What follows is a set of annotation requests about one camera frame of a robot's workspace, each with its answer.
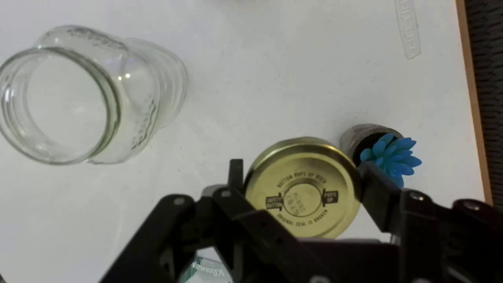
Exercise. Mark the clear glass jar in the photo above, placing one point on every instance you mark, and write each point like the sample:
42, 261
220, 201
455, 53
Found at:
129, 98

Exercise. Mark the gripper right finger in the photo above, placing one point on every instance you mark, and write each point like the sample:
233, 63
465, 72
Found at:
432, 236

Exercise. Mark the gold metal jar lid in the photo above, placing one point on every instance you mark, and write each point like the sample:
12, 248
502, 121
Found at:
302, 184

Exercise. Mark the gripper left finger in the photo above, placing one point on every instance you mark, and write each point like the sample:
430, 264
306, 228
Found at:
251, 236

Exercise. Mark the clear plastic strip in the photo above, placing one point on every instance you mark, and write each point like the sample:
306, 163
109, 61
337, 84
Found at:
408, 27

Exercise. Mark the green and white packet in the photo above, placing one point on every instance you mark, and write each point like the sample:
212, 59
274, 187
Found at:
206, 271

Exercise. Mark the small pot with blue succulent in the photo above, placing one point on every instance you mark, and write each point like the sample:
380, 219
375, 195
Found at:
393, 157

